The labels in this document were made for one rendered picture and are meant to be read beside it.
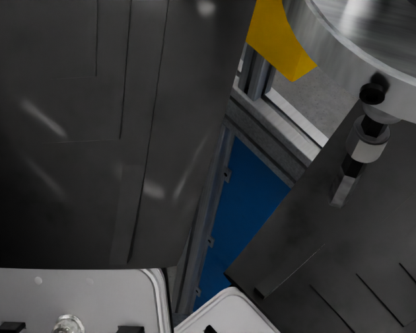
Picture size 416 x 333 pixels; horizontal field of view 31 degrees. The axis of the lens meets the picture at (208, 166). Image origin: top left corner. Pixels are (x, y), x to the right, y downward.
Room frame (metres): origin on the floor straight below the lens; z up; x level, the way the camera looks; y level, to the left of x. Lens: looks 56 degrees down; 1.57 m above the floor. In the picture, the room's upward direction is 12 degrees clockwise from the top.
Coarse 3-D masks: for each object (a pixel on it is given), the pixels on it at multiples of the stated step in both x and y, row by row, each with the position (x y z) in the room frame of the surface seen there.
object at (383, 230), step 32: (320, 160) 0.27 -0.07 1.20; (384, 160) 0.28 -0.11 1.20; (320, 192) 0.25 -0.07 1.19; (384, 192) 0.25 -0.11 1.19; (288, 224) 0.22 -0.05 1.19; (320, 224) 0.23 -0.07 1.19; (352, 224) 0.23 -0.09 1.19; (384, 224) 0.23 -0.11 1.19; (256, 256) 0.20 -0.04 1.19; (288, 256) 0.20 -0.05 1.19; (320, 256) 0.21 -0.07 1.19; (352, 256) 0.21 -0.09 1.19; (384, 256) 0.21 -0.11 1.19; (256, 288) 0.18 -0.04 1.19; (288, 288) 0.18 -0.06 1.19; (320, 288) 0.19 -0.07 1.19; (352, 288) 0.19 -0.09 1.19; (384, 288) 0.19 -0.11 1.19; (288, 320) 0.16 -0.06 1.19; (320, 320) 0.17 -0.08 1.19; (352, 320) 0.17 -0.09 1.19; (384, 320) 0.18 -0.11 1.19
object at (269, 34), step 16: (272, 0) 0.54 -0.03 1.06; (256, 16) 0.55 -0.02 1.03; (272, 16) 0.54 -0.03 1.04; (256, 32) 0.54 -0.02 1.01; (272, 32) 0.53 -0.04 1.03; (288, 32) 0.52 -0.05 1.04; (256, 48) 0.54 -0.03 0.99; (272, 48) 0.53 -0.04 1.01; (288, 48) 0.52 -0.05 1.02; (272, 64) 0.53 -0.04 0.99; (288, 64) 0.51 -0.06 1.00; (304, 64) 0.52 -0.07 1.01
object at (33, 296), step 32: (0, 288) 0.12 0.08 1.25; (32, 288) 0.12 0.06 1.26; (64, 288) 0.12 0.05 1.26; (96, 288) 0.13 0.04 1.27; (128, 288) 0.13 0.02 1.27; (160, 288) 0.13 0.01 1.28; (0, 320) 0.11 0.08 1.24; (32, 320) 0.11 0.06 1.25; (96, 320) 0.12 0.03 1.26; (128, 320) 0.12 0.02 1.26; (160, 320) 0.12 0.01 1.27
